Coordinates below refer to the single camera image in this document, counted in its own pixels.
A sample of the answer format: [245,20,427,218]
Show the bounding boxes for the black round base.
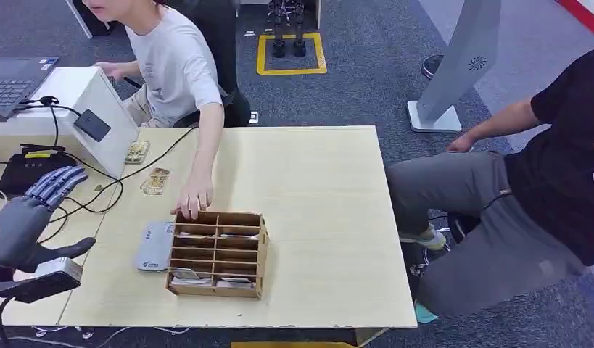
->
[420,54,445,80]

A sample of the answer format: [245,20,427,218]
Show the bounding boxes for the grey kiosk stand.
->
[406,0,503,134]

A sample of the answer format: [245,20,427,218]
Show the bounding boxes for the person's right hand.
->
[94,61,127,83]
[445,134,477,154]

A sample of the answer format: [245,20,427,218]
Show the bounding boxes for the black router box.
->
[0,143,79,197]

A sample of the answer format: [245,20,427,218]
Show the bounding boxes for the person's left hand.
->
[170,180,215,221]

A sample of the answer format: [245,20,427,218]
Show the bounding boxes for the white laptop riser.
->
[0,66,140,180]

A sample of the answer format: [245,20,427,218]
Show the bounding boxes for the long black desk cable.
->
[37,125,199,244]

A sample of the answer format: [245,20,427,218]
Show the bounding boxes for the card with printed picture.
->
[169,268,202,282]

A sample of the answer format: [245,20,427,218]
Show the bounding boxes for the black humanoid robot legs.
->
[265,0,310,59]

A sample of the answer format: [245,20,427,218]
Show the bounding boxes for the person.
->
[385,45,594,323]
[80,0,226,222]

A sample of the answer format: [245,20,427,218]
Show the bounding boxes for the grey laptop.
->
[0,57,61,121]

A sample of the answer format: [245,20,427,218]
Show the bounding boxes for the black chair base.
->
[401,213,471,294]

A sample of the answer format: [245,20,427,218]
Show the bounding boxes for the wooden compartment box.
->
[164,211,271,299]

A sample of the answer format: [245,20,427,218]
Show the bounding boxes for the pale wooden desk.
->
[0,134,134,328]
[58,125,418,330]

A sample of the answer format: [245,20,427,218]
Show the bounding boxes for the black hanging cable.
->
[46,103,60,148]

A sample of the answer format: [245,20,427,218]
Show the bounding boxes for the grey flat card reader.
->
[134,220,176,273]

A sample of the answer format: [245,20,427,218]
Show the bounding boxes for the black USB hub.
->
[73,109,112,143]

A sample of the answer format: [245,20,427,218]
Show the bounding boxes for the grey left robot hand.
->
[0,165,96,274]

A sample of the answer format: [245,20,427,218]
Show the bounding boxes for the black hub lead cable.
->
[14,96,82,117]

